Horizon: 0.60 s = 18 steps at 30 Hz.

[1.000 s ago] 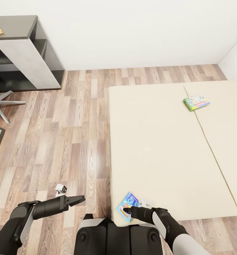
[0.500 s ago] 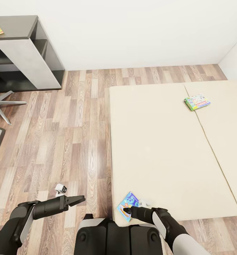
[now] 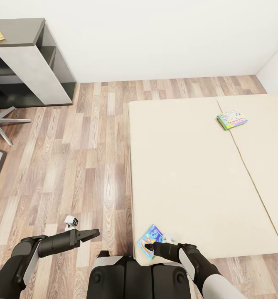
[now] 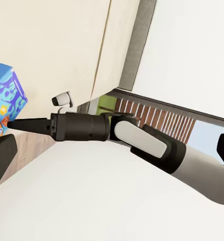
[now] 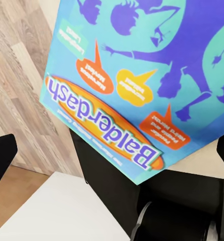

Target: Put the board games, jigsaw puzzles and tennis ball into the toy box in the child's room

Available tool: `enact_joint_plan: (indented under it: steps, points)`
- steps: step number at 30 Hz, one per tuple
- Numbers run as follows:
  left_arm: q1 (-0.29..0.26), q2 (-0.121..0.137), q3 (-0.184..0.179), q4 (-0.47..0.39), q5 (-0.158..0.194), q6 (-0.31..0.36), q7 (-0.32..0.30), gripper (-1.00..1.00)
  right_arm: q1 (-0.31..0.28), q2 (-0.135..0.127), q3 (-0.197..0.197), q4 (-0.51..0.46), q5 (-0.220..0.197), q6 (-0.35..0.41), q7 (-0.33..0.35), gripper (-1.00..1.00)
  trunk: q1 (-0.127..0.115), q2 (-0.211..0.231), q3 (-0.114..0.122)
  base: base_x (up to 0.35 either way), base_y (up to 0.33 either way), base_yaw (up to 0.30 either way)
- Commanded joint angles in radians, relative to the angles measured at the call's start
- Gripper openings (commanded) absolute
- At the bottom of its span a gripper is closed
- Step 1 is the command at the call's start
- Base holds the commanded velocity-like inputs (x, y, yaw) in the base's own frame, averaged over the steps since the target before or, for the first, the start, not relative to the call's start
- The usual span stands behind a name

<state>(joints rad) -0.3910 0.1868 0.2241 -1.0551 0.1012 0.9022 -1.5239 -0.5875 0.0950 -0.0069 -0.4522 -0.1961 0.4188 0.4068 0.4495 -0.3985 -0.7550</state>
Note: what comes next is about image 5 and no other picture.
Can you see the board game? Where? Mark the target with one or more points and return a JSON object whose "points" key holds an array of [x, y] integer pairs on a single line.
{"points": [[141, 81]]}

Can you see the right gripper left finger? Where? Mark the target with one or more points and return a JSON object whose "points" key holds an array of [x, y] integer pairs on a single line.
{"points": [[8, 150]]}

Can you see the sliding door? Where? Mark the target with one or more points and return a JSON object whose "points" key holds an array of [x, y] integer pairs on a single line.
{"points": [[16, 187]]}

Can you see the bed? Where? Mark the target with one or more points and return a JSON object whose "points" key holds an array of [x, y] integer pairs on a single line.
{"points": [[205, 161]]}

